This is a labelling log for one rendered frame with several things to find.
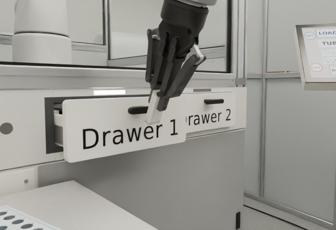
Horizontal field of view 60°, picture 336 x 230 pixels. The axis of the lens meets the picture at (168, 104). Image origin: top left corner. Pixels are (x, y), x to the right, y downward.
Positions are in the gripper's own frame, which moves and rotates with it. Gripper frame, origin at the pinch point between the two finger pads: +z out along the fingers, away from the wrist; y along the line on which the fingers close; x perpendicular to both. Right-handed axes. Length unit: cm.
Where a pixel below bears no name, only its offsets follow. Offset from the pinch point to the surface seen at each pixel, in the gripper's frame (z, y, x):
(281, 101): 46, 33, -175
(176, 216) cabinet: 37.7, -4.0, -17.6
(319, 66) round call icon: -6, -4, -76
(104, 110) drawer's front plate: 2.5, 5.3, 8.0
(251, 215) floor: 121, 4, -141
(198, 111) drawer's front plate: 10.7, 7.5, -27.1
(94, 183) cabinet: 22.7, 5.9, 6.0
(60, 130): 8.9, 10.1, 13.4
